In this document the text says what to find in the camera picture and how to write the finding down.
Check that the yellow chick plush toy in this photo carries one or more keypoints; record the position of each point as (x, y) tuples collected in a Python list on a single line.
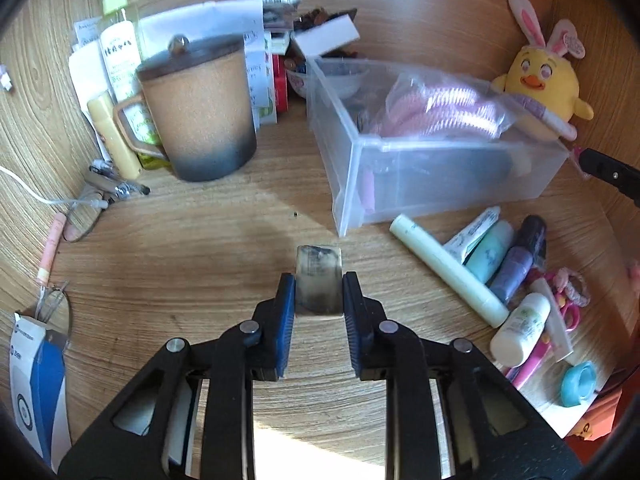
[(542, 85)]

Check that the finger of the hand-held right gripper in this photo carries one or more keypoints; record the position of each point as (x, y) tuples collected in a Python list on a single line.
[(610, 172)]

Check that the bowl of push pins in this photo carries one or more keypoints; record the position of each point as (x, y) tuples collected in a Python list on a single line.
[(297, 77)]

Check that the white cardboard box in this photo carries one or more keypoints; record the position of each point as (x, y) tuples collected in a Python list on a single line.
[(327, 35)]

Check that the orange printed clothing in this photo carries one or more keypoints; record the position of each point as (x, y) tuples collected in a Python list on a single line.
[(597, 415)]

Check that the teal bottle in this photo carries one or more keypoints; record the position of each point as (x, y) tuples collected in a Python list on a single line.
[(492, 257)]

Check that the pale green tube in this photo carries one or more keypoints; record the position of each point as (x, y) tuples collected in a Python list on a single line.
[(450, 270)]

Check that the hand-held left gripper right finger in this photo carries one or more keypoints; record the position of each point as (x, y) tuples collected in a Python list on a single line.
[(351, 320)]

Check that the stack of books and papers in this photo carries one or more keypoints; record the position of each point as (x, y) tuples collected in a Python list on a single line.
[(260, 55)]

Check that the clear plastic storage bin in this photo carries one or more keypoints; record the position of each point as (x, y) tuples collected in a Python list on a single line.
[(440, 175)]

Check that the eyeglasses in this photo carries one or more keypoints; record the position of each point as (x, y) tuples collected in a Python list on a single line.
[(85, 212)]

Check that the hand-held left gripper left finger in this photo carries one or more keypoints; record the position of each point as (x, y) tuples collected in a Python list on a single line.
[(286, 320)]

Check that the blue white carton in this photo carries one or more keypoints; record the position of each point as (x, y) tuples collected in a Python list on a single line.
[(37, 385)]

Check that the small white bottle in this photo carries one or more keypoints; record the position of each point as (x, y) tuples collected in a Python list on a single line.
[(520, 330)]

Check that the dark green spray bottle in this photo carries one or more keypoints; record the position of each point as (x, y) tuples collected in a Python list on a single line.
[(318, 280)]

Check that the pink scissors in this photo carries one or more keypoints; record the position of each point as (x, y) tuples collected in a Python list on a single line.
[(555, 320)]

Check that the purple bottle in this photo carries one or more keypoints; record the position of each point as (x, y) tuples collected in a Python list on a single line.
[(520, 255)]

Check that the metal binder clips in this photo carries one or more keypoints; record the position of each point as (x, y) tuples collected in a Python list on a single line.
[(117, 185)]

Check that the white ointment tube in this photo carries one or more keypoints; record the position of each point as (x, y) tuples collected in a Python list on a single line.
[(472, 235)]

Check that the pale yellow tube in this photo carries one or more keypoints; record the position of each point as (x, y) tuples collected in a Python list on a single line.
[(114, 137)]

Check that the pink pen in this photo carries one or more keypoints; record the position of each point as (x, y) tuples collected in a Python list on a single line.
[(51, 247)]

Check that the yellow green spray bottle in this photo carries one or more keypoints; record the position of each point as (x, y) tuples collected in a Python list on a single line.
[(119, 55)]

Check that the blue tape roll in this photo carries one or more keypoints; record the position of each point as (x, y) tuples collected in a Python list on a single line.
[(580, 380)]

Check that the orange grey lidded mug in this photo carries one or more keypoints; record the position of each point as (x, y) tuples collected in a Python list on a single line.
[(200, 120)]

